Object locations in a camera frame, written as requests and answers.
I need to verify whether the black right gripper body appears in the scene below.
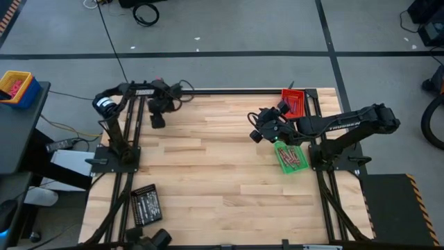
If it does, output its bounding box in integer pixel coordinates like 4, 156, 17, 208
248, 100, 291, 144

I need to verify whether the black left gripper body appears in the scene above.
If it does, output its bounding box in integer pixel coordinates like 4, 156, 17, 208
148, 80, 174, 129

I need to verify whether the red plastic basket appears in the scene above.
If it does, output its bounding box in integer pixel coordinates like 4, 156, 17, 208
279, 88, 307, 120

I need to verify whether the green plastic basket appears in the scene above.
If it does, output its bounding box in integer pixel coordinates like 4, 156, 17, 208
273, 140, 310, 175

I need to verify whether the white box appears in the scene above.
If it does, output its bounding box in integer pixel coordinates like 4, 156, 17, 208
49, 149, 94, 192

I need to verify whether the black power adapter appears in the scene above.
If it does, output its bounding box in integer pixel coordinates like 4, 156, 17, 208
44, 137, 76, 153

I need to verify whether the black plastic basket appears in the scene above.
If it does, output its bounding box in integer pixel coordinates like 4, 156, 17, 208
129, 183, 164, 228

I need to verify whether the blue plastic bin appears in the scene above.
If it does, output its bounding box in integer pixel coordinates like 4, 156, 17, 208
9, 78, 42, 110

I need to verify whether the black bulky object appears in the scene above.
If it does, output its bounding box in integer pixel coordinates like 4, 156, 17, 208
123, 227, 173, 250

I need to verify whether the black desk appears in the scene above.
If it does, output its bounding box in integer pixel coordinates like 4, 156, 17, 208
0, 172, 34, 250
0, 81, 52, 175

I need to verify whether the white rounded object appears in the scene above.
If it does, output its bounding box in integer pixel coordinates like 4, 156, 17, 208
24, 187, 59, 208

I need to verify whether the black hazard-striped floor mat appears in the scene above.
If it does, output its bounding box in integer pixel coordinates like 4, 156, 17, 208
359, 173, 442, 248
0, 0, 22, 39

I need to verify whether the yellow plastic basket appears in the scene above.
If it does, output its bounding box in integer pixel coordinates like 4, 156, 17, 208
0, 70, 34, 105

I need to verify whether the black equipment case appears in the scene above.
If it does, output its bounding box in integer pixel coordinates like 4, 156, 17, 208
407, 0, 444, 48

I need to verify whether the black table frame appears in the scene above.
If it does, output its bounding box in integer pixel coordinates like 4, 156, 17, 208
83, 88, 374, 250

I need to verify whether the black floor cable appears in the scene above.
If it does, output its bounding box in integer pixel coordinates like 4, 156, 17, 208
96, 0, 133, 90

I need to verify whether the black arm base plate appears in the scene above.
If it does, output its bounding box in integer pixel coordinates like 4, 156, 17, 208
309, 144, 366, 172
89, 144, 142, 174

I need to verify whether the coiled black cable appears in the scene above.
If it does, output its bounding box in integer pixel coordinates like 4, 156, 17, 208
132, 2, 161, 28

